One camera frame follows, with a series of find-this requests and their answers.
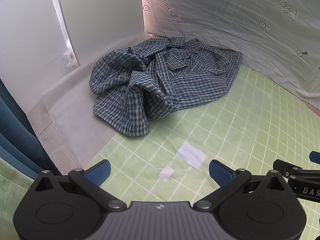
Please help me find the small white paper patch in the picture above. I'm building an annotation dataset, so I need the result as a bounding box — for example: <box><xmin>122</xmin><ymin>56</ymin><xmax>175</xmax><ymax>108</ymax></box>
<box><xmin>157</xmin><ymin>166</ymin><xmax>175</xmax><ymax>181</ymax></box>

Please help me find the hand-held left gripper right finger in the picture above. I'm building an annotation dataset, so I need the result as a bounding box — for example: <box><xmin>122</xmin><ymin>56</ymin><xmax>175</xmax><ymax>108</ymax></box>
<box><xmin>194</xmin><ymin>159</ymin><xmax>293</xmax><ymax>210</ymax></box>

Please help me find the green fuzzy cloth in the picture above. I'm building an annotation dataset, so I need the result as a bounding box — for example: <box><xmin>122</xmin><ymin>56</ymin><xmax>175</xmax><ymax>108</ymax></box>
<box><xmin>0</xmin><ymin>157</ymin><xmax>38</xmax><ymax>240</ymax></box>

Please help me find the blue curtain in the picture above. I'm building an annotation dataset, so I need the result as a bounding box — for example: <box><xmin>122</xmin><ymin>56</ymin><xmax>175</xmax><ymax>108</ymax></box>
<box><xmin>0</xmin><ymin>79</ymin><xmax>61</xmax><ymax>181</ymax></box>

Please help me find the pink board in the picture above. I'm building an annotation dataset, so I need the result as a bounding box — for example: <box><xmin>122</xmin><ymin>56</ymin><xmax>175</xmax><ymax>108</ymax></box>
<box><xmin>302</xmin><ymin>100</ymin><xmax>320</xmax><ymax>117</ymax></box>

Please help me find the white printed sheet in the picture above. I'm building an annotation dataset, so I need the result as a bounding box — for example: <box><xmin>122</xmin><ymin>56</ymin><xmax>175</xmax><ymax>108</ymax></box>
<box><xmin>140</xmin><ymin>0</ymin><xmax>320</xmax><ymax>117</ymax></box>

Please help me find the blue plaid shirt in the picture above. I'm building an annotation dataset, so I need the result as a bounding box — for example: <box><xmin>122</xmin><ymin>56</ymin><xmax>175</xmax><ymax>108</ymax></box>
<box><xmin>89</xmin><ymin>37</ymin><xmax>243</xmax><ymax>137</ymax></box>

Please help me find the large white paper patch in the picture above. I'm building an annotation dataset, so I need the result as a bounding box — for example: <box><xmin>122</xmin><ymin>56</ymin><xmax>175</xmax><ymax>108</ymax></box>
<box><xmin>176</xmin><ymin>141</ymin><xmax>207</xmax><ymax>170</ymax></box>

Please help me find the translucent plastic sheet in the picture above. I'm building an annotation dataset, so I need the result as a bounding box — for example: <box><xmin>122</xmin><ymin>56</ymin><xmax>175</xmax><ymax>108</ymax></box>
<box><xmin>40</xmin><ymin>67</ymin><xmax>213</xmax><ymax>178</ymax></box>

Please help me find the green checked mat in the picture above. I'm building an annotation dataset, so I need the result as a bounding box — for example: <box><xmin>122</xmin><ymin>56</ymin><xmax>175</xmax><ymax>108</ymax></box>
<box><xmin>85</xmin><ymin>64</ymin><xmax>320</xmax><ymax>240</ymax></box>

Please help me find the clear plastic strip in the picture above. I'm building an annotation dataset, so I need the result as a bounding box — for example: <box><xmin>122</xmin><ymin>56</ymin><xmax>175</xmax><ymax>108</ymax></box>
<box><xmin>50</xmin><ymin>0</ymin><xmax>78</xmax><ymax>67</ymax></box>

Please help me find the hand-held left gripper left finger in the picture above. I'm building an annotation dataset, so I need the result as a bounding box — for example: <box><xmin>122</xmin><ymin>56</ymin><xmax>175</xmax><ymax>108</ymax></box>
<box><xmin>30</xmin><ymin>159</ymin><xmax>127</xmax><ymax>212</ymax></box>

